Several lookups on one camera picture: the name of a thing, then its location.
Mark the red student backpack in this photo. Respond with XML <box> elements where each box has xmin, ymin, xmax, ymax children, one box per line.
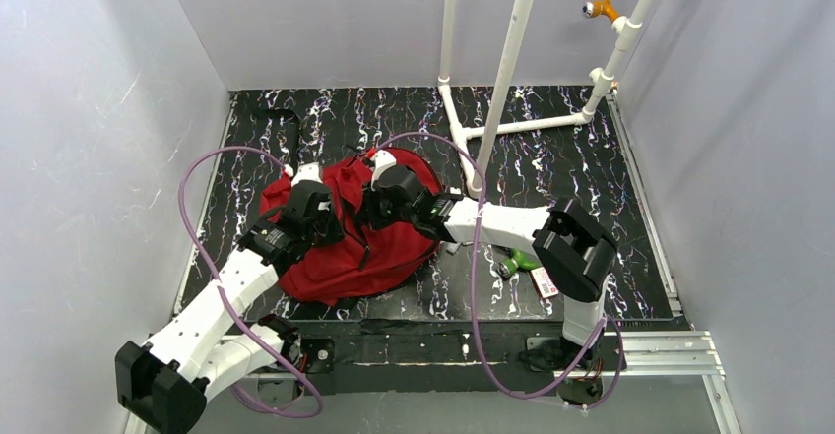
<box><xmin>279</xmin><ymin>151</ymin><xmax>438</xmax><ymax>309</ymax></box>

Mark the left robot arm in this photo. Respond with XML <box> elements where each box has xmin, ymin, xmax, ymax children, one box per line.
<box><xmin>115</xmin><ymin>178</ymin><xmax>342</xmax><ymax>433</ymax></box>

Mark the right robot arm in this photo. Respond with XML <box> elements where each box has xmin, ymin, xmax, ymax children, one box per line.
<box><xmin>360</xmin><ymin>165</ymin><xmax>617</xmax><ymax>371</ymax></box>

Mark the small red white card box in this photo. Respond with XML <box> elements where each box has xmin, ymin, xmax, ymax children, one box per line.
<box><xmin>529</xmin><ymin>267</ymin><xmax>559</xmax><ymax>300</ymax></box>

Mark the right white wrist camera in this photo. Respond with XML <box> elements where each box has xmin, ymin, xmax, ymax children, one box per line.
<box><xmin>364</xmin><ymin>149</ymin><xmax>397</xmax><ymax>190</ymax></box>

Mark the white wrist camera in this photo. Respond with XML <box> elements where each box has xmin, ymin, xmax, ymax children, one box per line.
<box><xmin>364</xmin><ymin>149</ymin><xmax>397</xmax><ymax>190</ymax></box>
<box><xmin>284</xmin><ymin>162</ymin><xmax>322</xmax><ymax>187</ymax></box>

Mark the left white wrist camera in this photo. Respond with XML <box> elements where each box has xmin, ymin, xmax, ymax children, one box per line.
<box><xmin>284</xmin><ymin>162</ymin><xmax>322</xmax><ymax>187</ymax></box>

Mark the white PVC pipe frame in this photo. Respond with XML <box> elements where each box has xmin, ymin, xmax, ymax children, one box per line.
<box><xmin>436</xmin><ymin>0</ymin><xmax>658</xmax><ymax>196</ymax></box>

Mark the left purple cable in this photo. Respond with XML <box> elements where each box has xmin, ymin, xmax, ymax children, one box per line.
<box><xmin>177</xmin><ymin>145</ymin><xmax>325</xmax><ymax>419</ymax></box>

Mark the purple cable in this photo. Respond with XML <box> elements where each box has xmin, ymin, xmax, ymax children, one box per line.
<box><xmin>368</xmin><ymin>131</ymin><xmax>626</xmax><ymax>412</ymax></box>
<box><xmin>177</xmin><ymin>145</ymin><xmax>325</xmax><ymax>419</ymax></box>

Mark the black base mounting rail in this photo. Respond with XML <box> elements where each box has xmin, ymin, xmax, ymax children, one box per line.
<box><xmin>137</xmin><ymin>316</ymin><xmax>726</xmax><ymax>399</ymax></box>

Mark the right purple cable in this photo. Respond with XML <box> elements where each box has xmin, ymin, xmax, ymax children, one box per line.
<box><xmin>368</xmin><ymin>131</ymin><xmax>626</xmax><ymax>412</ymax></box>

